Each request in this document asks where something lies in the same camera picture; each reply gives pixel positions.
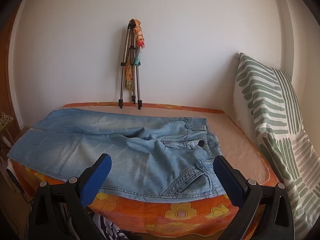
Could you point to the peach blanket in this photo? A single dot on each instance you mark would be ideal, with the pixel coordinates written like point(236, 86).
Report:
point(237, 150)

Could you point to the light blue denim pants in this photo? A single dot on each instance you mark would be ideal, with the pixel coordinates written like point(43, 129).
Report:
point(125, 160)

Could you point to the green striped white pillow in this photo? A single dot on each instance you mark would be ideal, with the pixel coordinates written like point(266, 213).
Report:
point(292, 175)
point(262, 92)

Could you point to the zebra print clothing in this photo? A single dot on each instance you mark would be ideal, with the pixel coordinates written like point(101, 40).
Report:
point(110, 227)

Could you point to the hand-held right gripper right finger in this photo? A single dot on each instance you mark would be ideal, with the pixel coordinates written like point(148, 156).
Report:
point(228, 182)

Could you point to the leopard print seat cushion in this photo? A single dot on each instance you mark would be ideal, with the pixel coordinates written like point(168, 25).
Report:
point(4, 121)

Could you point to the grey metal tripod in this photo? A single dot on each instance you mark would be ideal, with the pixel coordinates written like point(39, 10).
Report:
point(139, 104)

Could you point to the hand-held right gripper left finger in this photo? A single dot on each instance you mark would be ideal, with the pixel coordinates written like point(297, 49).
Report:
point(96, 180)

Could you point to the colourful patterned scarf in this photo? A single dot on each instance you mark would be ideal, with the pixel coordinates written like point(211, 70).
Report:
point(140, 37)

